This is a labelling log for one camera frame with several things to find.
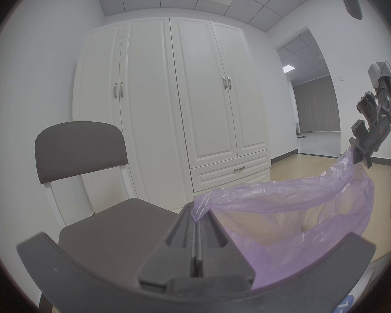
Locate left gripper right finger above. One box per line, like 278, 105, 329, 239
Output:
197, 208, 256, 289

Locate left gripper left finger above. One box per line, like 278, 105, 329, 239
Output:
138, 204, 197, 289

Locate purple plastic bag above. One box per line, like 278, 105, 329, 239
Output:
192, 144, 375, 291

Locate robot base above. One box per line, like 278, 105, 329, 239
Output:
332, 273, 372, 313

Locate grey curtain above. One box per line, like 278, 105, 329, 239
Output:
293, 75, 341, 133

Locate grey cushioned white chair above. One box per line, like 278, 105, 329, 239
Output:
34, 121, 196, 313

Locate white wardrobe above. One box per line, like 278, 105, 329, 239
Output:
72, 17, 272, 214

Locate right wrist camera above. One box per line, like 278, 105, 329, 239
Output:
351, 119, 369, 138

